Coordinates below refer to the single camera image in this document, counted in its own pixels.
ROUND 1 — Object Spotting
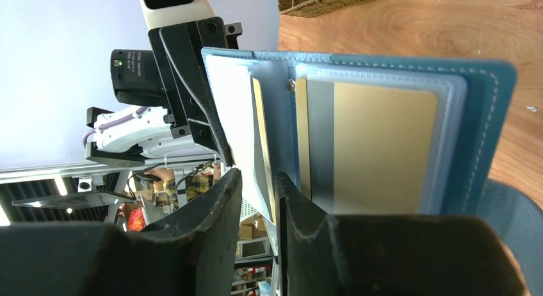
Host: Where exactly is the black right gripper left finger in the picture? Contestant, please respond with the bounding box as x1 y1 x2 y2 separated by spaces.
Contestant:
1 168 243 295

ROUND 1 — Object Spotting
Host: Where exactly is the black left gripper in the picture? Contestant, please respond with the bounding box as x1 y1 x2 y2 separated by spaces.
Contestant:
110 17 234 165

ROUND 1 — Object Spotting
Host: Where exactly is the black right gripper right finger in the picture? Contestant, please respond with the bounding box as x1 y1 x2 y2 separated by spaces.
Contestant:
275 173 528 295

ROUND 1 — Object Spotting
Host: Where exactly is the gold card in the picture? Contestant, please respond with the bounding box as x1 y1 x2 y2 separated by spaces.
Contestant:
295 78 438 214

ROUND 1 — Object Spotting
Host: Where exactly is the blue leather card holder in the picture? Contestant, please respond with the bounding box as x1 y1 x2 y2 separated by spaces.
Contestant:
202 48 517 221

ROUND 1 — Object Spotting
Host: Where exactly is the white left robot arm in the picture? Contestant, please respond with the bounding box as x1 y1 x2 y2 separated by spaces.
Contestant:
83 17 243 168

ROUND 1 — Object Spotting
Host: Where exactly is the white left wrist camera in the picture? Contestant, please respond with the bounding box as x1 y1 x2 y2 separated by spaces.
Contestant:
139 0 215 30

